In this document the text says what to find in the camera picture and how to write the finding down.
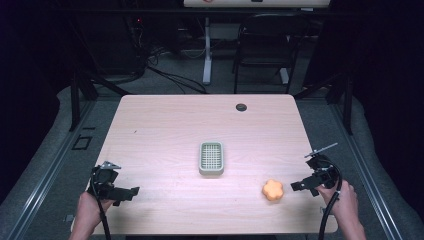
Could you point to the person's right hand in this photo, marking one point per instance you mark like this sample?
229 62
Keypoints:
341 203

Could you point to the grey-green soap dish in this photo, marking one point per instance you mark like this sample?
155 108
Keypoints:
211 158

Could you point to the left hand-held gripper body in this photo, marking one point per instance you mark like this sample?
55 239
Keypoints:
104 178

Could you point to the person's left hand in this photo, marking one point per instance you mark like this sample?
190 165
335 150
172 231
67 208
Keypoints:
90 210

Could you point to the black chair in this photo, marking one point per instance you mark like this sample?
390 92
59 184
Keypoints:
266 43

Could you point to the black round table grommet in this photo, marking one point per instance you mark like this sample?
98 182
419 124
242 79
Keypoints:
241 107

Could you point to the white desk leg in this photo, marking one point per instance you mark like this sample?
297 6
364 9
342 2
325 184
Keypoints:
284 76
207 53

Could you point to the orange flower-shaped soap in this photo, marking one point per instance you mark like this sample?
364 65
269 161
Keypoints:
273 190

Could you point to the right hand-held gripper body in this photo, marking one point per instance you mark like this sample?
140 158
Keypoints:
322 170

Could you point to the black metal stand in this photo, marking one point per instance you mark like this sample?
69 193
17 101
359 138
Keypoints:
346 100
76 100

